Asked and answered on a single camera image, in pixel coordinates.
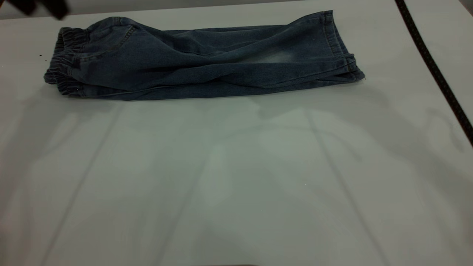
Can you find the blue denim pants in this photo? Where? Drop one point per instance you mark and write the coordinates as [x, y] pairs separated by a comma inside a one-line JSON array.
[[192, 62]]

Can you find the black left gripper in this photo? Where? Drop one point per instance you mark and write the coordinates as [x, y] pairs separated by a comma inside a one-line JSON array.
[[55, 6]]

